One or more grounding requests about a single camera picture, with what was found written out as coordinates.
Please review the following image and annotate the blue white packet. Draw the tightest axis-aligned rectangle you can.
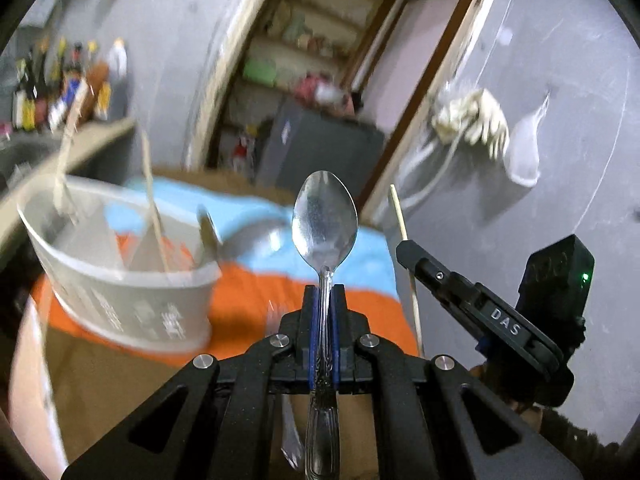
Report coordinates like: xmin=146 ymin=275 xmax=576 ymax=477
xmin=49 ymin=80 xmax=90 ymax=129

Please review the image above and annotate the stainless steel sink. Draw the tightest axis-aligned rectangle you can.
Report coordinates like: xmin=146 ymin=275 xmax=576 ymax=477
xmin=0 ymin=132 xmax=63 ymax=183

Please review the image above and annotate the person's right forearm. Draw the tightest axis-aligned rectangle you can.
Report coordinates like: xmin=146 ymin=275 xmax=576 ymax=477
xmin=539 ymin=406 xmax=628 ymax=480

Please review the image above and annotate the white plastic utensil holder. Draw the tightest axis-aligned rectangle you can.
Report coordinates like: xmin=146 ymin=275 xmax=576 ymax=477
xmin=17 ymin=175 xmax=224 ymax=354

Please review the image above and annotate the yellow capped oil bottle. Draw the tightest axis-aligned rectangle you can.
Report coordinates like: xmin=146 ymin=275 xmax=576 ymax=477
xmin=50 ymin=39 xmax=72 ymax=111

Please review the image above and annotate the dark soy sauce bottle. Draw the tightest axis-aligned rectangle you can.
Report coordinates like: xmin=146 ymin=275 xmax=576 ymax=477
xmin=11 ymin=60 xmax=32 ymax=131
xmin=25 ymin=45 xmax=51 ymax=131

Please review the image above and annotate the wooden shelf unit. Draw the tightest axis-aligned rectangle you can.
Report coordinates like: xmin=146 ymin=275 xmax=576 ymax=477
xmin=220 ymin=0 xmax=403 ymax=128

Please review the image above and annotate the crumpled cream rubber glove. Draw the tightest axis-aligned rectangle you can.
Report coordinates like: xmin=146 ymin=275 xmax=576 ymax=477
xmin=431 ymin=96 xmax=472 ymax=142

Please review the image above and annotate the large plastic vinegar jug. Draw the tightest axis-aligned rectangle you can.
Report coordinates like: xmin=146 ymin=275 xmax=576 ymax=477
xmin=107 ymin=39 xmax=133 ymax=113

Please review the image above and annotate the grey metal cabinet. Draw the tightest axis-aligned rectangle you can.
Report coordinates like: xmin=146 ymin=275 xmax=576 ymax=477
xmin=254 ymin=97 xmax=387 ymax=211

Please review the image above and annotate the blue orange striped cloth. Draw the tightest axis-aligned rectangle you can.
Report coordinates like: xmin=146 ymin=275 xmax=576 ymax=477
xmin=9 ymin=175 xmax=422 ymax=480

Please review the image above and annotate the green box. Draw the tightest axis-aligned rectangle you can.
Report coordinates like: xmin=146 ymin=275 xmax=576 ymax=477
xmin=242 ymin=57 xmax=279 ymax=87

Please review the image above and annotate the red white bag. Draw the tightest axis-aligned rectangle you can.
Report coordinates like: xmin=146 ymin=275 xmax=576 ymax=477
xmin=231 ymin=130 xmax=259 ymax=175

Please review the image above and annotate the beige kitchen counter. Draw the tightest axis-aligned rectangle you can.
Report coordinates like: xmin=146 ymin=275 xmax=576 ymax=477
xmin=0 ymin=117 xmax=137 ymax=261

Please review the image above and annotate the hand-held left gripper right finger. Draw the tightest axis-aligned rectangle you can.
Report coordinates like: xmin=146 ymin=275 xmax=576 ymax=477
xmin=329 ymin=283 xmax=586 ymax=480

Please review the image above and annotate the stainless steel fork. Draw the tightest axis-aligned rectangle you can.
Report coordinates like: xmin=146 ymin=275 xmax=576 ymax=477
xmin=280 ymin=399 xmax=304 ymax=467

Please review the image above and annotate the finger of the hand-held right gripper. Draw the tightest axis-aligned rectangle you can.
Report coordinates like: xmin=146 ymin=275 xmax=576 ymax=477
xmin=395 ymin=239 xmax=564 ymax=377

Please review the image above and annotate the red capped sauce bottle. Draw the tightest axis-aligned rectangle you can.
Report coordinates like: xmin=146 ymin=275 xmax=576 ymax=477
xmin=67 ymin=42 xmax=87 ymax=91

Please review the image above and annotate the person's right hand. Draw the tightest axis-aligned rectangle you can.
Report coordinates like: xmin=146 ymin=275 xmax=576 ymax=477
xmin=470 ymin=360 xmax=545 ymax=432

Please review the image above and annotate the small stainless steel spoon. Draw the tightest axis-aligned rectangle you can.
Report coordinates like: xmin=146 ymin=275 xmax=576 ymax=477
xmin=197 ymin=207 xmax=224 ymax=264

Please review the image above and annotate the large stainless steel spoon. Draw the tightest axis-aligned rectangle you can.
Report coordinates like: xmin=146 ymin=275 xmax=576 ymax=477
xmin=292 ymin=170 xmax=359 ymax=480

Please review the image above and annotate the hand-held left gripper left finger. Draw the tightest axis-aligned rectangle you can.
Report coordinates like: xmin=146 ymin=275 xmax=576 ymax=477
xmin=60 ymin=284 xmax=322 ymax=480

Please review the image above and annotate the white hose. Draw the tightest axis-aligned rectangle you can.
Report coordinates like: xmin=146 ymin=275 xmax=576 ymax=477
xmin=399 ymin=132 xmax=463 ymax=212

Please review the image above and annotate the pink cloth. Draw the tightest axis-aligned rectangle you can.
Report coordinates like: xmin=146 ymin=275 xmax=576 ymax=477
xmin=294 ymin=74 xmax=327 ymax=104

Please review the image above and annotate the brown wooden door frame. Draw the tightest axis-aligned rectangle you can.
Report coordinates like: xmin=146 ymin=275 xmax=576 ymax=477
xmin=350 ymin=0 xmax=503 ymax=211

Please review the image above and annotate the white plastic bag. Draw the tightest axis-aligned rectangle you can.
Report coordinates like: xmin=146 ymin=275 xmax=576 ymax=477
xmin=504 ymin=91 xmax=552 ymax=187

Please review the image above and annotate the white painted door frame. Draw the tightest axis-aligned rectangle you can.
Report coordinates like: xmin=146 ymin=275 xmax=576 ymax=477
xmin=182 ymin=0 xmax=303 ymax=173

